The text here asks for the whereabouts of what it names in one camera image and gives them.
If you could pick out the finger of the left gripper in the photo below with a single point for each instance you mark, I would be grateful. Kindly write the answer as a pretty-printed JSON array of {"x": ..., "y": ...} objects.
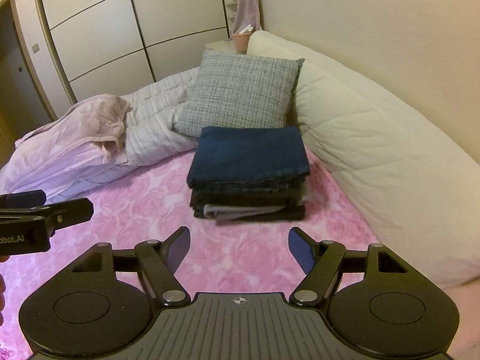
[{"x": 27, "y": 199}]

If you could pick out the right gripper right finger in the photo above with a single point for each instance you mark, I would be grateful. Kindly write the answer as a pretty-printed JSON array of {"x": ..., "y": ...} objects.
[{"x": 320, "y": 262}]

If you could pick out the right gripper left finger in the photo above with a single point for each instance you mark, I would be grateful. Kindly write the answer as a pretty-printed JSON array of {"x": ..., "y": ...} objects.
[{"x": 158, "y": 262}]

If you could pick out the blue denim jeans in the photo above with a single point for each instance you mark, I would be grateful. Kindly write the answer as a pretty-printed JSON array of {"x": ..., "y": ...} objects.
[{"x": 248, "y": 158}]

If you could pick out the person's left hand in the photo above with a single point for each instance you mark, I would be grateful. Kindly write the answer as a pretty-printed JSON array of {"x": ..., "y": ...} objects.
[{"x": 3, "y": 259}]

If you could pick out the pink rose bedspread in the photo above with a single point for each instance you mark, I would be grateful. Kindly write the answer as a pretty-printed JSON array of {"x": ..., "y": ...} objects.
[{"x": 152, "y": 202}]

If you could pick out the folded black grey clothes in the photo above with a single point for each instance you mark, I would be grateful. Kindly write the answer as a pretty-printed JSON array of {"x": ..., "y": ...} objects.
[{"x": 251, "y": 205}]

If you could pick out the pink pillow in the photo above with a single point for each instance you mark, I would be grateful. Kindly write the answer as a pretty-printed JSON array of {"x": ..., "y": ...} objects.
[{"x": 87, "y": 140}]

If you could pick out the wooden door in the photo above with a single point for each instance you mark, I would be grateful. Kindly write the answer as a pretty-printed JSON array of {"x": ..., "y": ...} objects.
[{"x": 24, "y": 105}]

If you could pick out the cream padded headboard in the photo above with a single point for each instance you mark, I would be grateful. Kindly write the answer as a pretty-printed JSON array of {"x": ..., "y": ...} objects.
[{"x": 416, "y": 188}]

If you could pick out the striped white quilt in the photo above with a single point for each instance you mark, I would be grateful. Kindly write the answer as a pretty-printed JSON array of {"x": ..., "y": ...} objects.
[{"x": 148, "y": 117}]

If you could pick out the grey woven cushion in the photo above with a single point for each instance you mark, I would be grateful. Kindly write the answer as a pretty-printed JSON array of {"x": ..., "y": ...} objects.
[{"x": 239, "y": 91}]

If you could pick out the white sliding wardrobe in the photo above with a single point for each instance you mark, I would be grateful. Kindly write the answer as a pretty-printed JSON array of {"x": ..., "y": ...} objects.
[{"x": 119, "y": 46}]

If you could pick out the pink cup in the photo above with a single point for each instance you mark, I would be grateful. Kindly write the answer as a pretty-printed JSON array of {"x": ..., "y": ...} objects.
[{"x": 240, "y": 42}]

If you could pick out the pink hanging towel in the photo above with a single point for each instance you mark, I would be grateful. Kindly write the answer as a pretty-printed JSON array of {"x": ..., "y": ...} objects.
[{"x": 247, "y": 13}]

